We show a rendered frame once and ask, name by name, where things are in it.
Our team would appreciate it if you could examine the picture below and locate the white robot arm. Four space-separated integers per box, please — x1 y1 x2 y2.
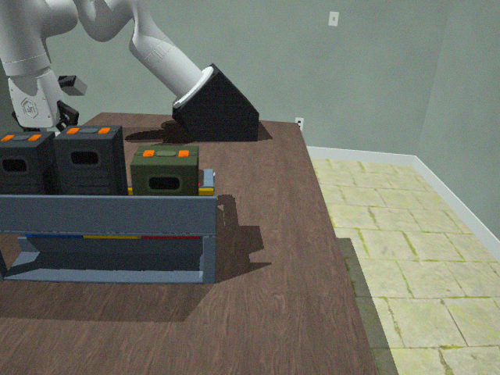
0 0 213 109

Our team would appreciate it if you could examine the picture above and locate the yellow flat bar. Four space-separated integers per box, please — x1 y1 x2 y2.
128 187 213 195

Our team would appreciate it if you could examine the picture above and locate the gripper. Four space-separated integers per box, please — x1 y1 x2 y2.
8 66 79 132

